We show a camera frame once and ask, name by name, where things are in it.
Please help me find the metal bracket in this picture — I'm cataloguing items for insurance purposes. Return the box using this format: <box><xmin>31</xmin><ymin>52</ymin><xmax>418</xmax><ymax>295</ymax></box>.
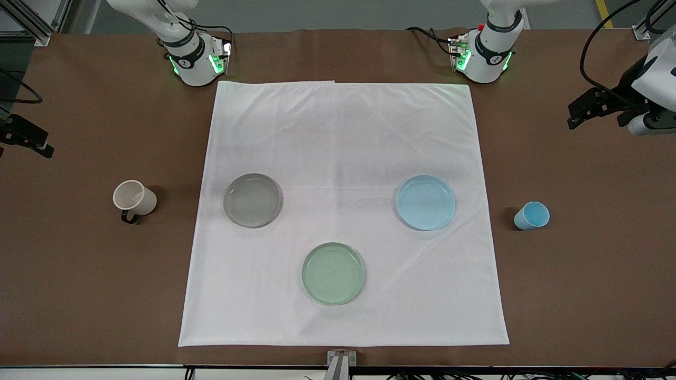
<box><xmin>326</xmin><ymin>350</ymin><xmax>358</xmax><ymax>380</ymax></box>

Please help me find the white mug black handle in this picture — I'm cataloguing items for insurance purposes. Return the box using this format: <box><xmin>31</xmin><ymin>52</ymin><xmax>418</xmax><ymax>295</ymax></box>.
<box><xmin>112</xmin><ymin>179</ymin><xmax>158</xmax><ymax>224</ymax></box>

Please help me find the aluminium frame profile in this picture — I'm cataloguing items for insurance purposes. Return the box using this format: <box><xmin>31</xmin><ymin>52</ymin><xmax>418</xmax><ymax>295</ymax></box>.
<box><xmin>0</xmin><ymin>0</ymin><xmax>72</xmax><ymax>47</ymax></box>
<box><xmin>631</xmin><ymin>0</ymin><xmax>676</xmax><ymax>42</ymax></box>

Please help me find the black left base cable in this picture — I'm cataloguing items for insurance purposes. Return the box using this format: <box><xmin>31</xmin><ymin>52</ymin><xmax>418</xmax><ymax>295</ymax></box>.
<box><xmin>406</xmin><ymin>25</ymin><xmax>456</xmax><ymax>56</ymax></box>

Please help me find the white table cloth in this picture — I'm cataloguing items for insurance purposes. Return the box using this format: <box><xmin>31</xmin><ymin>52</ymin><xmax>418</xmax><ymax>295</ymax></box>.
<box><xmin>178</xmin><ymin>80</ymin><xmax>510</xmax><ymax>348</ymax></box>

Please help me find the table edge rail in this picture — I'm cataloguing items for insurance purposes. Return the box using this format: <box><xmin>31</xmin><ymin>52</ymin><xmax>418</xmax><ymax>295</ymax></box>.
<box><xmin>0</xmin><ymin>364</ymin><xmax>676</xmax><ymax>380</ymax></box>

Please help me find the gray plate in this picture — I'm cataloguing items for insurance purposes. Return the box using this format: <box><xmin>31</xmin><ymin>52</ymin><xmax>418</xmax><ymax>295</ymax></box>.
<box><xmin>223</xmin><ymin>173</ymin><xmax>283</xmax><ymax>229</ymax></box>

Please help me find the blue cup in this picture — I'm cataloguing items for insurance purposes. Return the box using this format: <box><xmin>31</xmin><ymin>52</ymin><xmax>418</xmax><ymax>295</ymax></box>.
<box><xmin>513</xmin><ymin>201</ymin><xmax>550</xmax><ymax>231</ymax></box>

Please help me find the blue plate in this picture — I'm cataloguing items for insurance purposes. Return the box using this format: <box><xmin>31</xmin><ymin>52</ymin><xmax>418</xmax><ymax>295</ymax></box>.
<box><xmin>396</xmin><ymin>175</ymin><xmax>457</xmax><ymax>231</ymax></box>

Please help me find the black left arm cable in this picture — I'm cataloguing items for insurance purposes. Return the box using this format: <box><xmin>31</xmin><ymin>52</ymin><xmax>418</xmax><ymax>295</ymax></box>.
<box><xmin>579</xmin><ymin>0</ymin><xmax>642</xmax><ymax>98</ymax></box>

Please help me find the green plate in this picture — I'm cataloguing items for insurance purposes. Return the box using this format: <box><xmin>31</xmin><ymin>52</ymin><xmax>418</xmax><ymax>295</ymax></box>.
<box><xmin>301</xmin><ymin>242</ymin><xmax>367</xmax><ymax>306</ymax></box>

